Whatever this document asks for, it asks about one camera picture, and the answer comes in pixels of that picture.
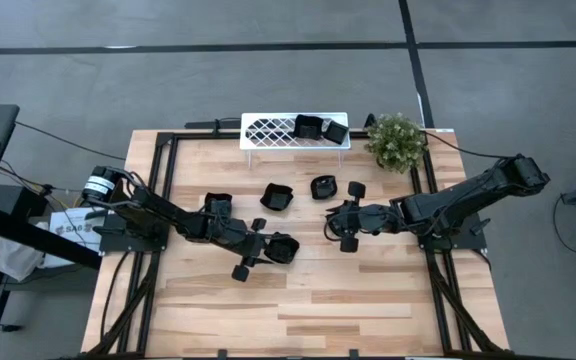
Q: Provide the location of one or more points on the green potted artificial plant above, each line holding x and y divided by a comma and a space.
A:
395, 142

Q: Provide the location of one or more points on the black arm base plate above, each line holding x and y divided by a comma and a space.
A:
460, 244
118, 244

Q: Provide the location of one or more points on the black aluminium table frame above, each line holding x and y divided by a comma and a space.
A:
203, 135

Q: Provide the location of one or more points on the black mini shaped plate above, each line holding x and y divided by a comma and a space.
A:
324, 188
277, 198
218, 199

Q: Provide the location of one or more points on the black metal bracket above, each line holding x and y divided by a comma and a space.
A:
203, 125
370, 121

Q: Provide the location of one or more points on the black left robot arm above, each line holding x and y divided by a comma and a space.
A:
168, 215

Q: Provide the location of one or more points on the black deep square plate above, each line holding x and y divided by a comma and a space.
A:
308, 127

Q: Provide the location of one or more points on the black faceted mini plate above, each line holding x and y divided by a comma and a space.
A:
285, 246

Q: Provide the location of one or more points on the white printed plastic bag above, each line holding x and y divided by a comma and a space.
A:
13, 255

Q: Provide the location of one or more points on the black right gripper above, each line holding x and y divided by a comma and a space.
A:
368, 219

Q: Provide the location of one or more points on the wide black shallow plate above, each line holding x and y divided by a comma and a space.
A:
290, 259

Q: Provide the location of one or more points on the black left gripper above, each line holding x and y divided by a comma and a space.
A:
249, 247

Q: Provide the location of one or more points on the small black square plate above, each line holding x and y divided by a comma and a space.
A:
336, 133

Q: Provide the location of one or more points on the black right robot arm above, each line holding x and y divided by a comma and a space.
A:
448, 202

